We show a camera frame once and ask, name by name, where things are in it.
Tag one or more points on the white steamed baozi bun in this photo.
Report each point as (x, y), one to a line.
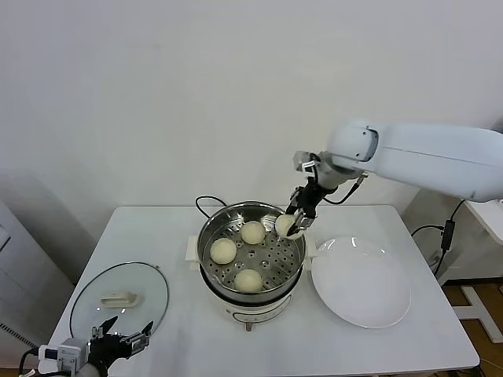
(283, 225)
(252, 232)
(248, 281)
(223, 251)

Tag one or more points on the white side desk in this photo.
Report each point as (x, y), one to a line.
(481, 314)

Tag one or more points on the white round plate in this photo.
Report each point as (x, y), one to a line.
(353, 286)

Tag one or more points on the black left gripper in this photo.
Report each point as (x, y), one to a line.
(108, 347)

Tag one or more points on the white cabinet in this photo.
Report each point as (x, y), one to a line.
(23, 275)

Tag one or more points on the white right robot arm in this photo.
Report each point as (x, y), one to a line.
(412, 153)

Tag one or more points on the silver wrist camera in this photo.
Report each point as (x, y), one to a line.
(70, 349)
(304, 161)

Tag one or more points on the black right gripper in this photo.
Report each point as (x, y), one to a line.
(310, 198)

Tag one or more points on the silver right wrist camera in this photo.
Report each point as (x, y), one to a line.
(304, 161)

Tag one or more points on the perforated stainless steel steamer basket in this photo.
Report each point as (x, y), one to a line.
(275, 267)

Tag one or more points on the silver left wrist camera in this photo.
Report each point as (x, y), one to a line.
(70, 349)

